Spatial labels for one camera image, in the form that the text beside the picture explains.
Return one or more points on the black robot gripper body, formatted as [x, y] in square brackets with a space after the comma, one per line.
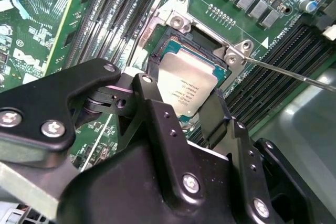
[118, 195]

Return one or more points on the metal CPU locking lever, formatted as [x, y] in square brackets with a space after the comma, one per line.
[288, 73]

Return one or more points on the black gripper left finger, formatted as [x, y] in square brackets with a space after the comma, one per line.
[39, 108]

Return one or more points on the silver CPU chip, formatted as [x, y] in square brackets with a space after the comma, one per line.
[189, 82]

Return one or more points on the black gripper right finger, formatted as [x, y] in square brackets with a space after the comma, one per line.
[215, 119]

